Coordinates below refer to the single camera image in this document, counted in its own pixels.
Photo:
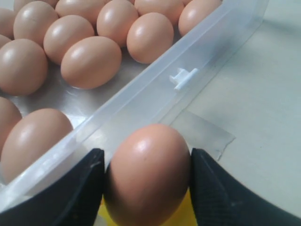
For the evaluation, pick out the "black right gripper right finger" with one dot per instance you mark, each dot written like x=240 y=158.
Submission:
x=218 y=199

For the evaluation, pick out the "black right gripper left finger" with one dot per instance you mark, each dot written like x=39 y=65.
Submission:
x=73 y=200

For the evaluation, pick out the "yellow plastic egg tray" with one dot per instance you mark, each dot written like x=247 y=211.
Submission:
x=184 y=216

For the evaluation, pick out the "clear tape strip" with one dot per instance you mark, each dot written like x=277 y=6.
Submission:
x=202 y=134

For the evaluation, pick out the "clear plastic egg bin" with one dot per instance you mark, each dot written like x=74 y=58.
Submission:
x=137 y=96

